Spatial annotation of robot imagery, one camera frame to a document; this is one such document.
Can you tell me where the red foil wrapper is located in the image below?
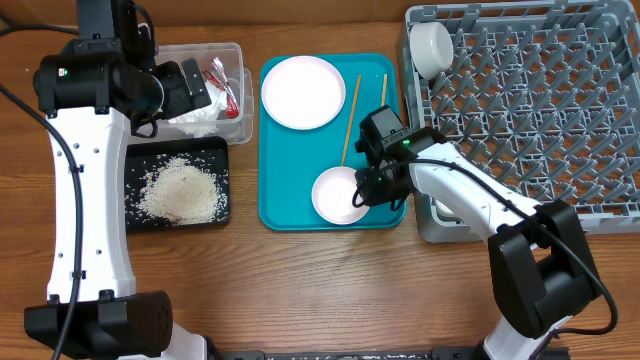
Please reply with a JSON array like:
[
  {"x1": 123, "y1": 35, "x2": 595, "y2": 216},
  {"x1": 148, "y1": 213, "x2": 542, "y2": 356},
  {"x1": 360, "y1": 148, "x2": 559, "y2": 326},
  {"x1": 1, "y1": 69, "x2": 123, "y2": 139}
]
[{"x1": 202, "y1": 57, "x2": 240, "y2": 118}]

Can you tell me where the white napkin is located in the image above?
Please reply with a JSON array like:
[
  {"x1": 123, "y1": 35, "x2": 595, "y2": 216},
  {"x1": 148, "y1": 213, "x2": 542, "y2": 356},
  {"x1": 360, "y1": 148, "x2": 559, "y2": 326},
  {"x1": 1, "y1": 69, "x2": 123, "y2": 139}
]
[{"x1": 168, "y1": 81, "x2": 227, "y2": 138}]

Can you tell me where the small white plate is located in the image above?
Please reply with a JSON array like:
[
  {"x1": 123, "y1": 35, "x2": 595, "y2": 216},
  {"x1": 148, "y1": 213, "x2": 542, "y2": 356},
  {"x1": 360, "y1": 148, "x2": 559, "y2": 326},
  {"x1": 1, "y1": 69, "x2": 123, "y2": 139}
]
[{"x1": 311, "y1": 166, "x2": 369, "y2": 225}]

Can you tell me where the pile of rice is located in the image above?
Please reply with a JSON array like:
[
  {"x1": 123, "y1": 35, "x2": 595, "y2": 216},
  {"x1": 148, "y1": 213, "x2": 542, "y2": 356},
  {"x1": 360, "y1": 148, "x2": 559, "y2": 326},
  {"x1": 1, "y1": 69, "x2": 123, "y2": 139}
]
[{"x1": 124, "y1": 152, "x2": 230, "y2": 226}]

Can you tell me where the grey bowl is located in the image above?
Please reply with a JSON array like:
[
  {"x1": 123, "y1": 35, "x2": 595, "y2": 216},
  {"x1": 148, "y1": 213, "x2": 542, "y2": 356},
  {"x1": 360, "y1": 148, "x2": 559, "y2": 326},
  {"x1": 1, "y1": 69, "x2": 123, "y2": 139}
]
[{"x1": 409, "y1": 22, "x2": 454, "y2": 80}]

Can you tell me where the white cup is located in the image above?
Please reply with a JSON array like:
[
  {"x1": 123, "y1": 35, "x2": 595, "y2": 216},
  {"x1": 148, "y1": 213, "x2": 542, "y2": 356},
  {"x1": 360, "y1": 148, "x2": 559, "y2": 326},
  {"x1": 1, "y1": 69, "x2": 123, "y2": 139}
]
[{"x1": 434, "y1": 199, "x2": 458, "y2": 221}]

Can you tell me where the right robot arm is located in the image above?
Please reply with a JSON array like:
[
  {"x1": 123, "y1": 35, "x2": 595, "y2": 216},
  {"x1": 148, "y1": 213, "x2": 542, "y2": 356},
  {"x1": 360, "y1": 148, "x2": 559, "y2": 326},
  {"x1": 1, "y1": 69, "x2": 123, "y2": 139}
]
[{"x1": 352, "y1": 106, "x2": 610, "y2": 359}]

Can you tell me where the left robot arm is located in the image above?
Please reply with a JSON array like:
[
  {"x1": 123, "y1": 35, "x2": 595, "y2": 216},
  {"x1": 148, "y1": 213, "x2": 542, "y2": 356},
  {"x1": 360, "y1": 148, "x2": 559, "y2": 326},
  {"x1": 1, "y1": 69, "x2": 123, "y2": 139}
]
[{"x1": 24, "y1": 0, "x2": 212, "y2": 359}]

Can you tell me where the grey dishwasher rack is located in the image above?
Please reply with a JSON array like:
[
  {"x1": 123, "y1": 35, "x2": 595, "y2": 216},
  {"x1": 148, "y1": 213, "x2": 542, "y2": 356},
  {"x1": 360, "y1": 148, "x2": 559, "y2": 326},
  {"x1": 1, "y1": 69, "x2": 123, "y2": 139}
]
[{"x1": 399, "y1": 1, "x2": 639, "y2": 234}]

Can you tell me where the clear plastic bin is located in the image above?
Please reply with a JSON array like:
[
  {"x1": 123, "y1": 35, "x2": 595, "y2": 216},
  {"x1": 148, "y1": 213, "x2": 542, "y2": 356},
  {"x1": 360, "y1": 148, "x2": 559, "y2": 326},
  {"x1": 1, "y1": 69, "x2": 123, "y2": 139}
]
[{"x1": 130, "y1": 42, "x2": 254, "y2": 144}]

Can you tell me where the black tray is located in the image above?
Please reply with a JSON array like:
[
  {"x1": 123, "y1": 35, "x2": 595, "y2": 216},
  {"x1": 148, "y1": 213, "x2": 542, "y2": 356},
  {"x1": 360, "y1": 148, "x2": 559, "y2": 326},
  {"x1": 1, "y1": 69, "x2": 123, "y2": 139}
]
[{"x1": 123, "y1": 135, "x2": 232, "y2": 235}]

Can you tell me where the teal plastic tray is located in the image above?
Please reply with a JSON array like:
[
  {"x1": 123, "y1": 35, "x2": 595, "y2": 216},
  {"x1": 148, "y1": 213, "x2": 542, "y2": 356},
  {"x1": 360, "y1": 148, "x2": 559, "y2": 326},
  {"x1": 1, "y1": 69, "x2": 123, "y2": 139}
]
[{"x1": 258, "y1": 53, "x2": 407, "y2": 231}]

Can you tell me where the right wooden chopstick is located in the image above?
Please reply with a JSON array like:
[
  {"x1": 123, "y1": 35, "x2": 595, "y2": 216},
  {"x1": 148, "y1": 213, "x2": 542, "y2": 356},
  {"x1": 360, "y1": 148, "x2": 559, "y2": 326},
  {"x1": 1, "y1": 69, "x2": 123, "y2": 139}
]
[{"x1": 380, "y1": 74, "x2": 388, "y2": 107}]

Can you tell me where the wooden chopstick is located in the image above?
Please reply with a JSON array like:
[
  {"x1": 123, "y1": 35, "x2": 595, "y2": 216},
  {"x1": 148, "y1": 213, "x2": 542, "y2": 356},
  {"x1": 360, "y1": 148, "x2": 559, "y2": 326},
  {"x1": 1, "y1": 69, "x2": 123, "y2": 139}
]
[
  {"x1": 340, "y1": 74, "x2": 362, "y2": 167},
  {"x1": 380, "y1": 74, "x2": 388, "y2": 107}
]

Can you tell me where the left wooden chopstick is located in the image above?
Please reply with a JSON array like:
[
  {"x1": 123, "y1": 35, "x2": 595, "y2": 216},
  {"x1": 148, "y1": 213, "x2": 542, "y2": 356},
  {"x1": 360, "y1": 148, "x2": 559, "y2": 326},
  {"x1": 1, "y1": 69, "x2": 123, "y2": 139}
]
[{"x1": 340, "y1": 74, "x2": 362, "y2": 167}]

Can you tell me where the large white plate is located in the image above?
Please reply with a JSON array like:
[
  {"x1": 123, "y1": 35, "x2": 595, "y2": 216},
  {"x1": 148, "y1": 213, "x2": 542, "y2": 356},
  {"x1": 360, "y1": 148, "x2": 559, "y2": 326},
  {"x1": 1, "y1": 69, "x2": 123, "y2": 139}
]
[{"x1": 261, "y1": 56, "x2": 346, "y2": 130}]

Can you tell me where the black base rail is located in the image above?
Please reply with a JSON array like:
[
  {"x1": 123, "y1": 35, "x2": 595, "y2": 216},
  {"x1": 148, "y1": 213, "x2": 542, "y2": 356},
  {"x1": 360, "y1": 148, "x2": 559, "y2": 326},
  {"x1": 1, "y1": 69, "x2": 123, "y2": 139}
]
[{"x1": 209, "y1": 344, "x2": 571, "y2": 360}]

